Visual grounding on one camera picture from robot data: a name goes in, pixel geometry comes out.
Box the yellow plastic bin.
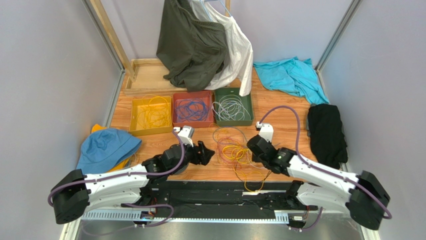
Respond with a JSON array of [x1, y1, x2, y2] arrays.
[[128, 94, 173, 137]]

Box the yellow cloth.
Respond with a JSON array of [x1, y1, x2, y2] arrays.
[[91, 124, 135, 173]]

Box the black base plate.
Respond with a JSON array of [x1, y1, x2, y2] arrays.
[[136, 180, 307, 219]]

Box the tangled pile of cables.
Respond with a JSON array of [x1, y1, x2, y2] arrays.
[[211, 125, 272, 193]]

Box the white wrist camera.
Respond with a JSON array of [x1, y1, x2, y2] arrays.
[[173, 125, 195, 147], [255, 121, 274, 143]]

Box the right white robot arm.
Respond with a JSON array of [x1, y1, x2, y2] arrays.
[[247, 135, 391, 230]]

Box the turquoise cloth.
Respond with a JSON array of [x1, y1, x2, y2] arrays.
[[253, 57, 330, 105]]

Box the green plastic bin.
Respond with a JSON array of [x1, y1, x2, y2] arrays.
[[212, 87, 254, 127]]

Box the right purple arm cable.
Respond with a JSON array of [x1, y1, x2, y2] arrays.
[[258, 105, 393, 232]]

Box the dark green hanging garment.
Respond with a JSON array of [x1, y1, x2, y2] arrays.
[[156, 0, 228, 92]]

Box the blue cables in bin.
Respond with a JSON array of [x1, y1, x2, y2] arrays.
[[175, 97, 211, 123]]

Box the blue bucket hat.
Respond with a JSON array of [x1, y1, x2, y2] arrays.
[[76, 128, 142, 174]]

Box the wooden tray frame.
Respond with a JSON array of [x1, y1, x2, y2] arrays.
[[122, 58, 187, 96]]

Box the white cable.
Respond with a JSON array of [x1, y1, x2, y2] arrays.
[[218, 93, 246, 116], [211, 98, 251, 122]]

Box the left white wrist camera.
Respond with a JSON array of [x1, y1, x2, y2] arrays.
[[173, 125, 195, 147]]

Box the slotted metal rail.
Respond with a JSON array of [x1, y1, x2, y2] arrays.
[[80, 209, 290, 224]]

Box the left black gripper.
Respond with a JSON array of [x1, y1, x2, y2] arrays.
[[167, 139, 215, 176]]

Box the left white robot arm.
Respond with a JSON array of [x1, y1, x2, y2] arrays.
[[48, 141, 215, 225]]

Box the yellow cables in bin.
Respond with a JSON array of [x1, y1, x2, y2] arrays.
[[136, 95, 173, 130]]

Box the red plastic bin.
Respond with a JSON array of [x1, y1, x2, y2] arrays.
[[171, 90, 214, 128]]

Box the black cloth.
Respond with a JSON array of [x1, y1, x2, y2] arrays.
[[306, 103, 348, 169]]

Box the thick yellow cable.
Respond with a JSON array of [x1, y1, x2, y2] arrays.
[[221, 144, 254, 166]]

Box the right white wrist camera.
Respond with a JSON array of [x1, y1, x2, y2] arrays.
[[255, 121, 274, 143]]

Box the white hanging shirt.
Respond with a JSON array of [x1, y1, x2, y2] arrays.
[[189, 0, 254, 97]]

